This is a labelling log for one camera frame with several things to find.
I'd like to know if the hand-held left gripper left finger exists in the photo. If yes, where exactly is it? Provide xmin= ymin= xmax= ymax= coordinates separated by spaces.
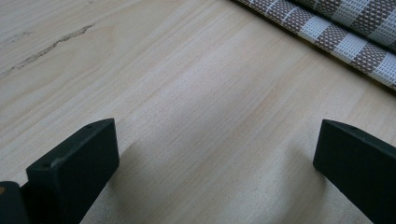
xmin=25 ymin=118 xmax=120 ymax=224

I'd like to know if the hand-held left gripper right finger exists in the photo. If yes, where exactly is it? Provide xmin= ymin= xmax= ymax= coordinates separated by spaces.
xmin=312 ymin=119 xmax=396 ymax=224

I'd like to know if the brown white striped woven placemat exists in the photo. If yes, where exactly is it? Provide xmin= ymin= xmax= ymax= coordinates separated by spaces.
xmin=232 ymin=0 xmax=396 ymax=92

